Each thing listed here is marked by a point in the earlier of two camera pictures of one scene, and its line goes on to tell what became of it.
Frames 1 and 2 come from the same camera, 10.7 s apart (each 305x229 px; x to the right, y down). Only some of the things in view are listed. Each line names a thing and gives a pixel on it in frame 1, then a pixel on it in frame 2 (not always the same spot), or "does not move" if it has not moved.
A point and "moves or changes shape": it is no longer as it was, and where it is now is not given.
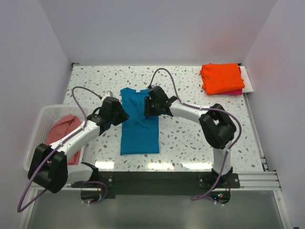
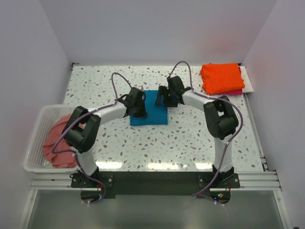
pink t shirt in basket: (59, 129) does not move
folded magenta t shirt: (238, 92) does not move
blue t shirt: (139, 135) moves or changes shape
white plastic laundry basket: (48, 115) does not move
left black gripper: (123, 115) → (143, 113)
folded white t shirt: (248, 87) does not move
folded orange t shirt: (219, 78) does not move
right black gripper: (148, 111) → (160, 92)
